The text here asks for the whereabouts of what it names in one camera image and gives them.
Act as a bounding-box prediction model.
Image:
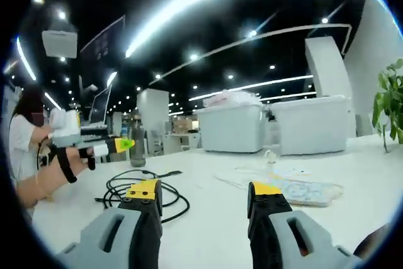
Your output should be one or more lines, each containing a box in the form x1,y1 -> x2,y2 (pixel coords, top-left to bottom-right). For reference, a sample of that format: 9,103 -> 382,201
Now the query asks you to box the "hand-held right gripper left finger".
56,179 -> 163,269

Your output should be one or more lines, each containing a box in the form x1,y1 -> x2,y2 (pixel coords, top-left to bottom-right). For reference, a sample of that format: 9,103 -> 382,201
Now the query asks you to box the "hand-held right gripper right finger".
247,180 -> 363,269

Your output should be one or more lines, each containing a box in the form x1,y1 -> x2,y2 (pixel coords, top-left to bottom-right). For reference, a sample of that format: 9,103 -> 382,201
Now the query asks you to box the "black data cable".
94,169 -> 191,223

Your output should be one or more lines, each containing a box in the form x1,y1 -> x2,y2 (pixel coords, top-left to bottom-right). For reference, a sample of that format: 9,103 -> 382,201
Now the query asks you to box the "white desktop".
31,133 -> 403,269

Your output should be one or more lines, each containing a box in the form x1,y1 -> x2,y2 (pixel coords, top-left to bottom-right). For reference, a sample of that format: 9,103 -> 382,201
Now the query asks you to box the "person's left hand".
39,146 -> 96,195

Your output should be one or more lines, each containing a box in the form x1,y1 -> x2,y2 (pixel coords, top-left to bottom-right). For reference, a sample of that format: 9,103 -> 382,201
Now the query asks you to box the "dark water bottle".
129,110 -> 147,168

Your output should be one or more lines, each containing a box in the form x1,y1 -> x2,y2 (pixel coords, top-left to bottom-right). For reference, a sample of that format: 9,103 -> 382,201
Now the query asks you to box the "open laptop on stand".
79,84 -> 113,139

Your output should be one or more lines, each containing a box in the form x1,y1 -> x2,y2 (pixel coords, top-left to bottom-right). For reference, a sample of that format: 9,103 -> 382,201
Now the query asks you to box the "patterned flat pouch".
213,168 -> 344,209

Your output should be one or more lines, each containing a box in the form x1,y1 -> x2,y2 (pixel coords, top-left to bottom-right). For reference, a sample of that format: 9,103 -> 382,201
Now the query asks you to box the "person's body in white shirt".
8,86 -> 54,185

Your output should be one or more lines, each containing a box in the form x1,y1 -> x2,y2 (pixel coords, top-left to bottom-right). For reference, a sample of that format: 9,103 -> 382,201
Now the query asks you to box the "white ceiling unit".
42,26 -> 79,59

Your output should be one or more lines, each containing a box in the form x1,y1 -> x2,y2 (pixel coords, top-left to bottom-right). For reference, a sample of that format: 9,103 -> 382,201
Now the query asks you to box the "dark hanging screen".
79,14 -> 126,60

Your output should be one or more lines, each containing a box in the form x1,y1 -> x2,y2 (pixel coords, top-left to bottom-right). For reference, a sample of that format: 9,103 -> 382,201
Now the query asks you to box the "large white storage box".
270,94 -> 353,157

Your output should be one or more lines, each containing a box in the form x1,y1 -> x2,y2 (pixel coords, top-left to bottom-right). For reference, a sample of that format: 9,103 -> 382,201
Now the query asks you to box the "small white storage box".
195,104 -> 264,154

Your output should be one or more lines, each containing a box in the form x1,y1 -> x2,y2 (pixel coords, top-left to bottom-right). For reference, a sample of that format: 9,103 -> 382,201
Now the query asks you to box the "pile of pink white cloth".
202,89 -> 263,108

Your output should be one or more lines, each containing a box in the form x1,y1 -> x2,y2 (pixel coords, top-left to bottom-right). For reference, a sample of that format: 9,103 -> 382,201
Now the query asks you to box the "green potted plant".
371,59 -> 403,154

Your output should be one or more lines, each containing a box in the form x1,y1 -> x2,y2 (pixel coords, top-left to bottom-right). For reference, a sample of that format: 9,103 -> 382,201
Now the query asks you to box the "white charger cable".
232,149 -> 280,172

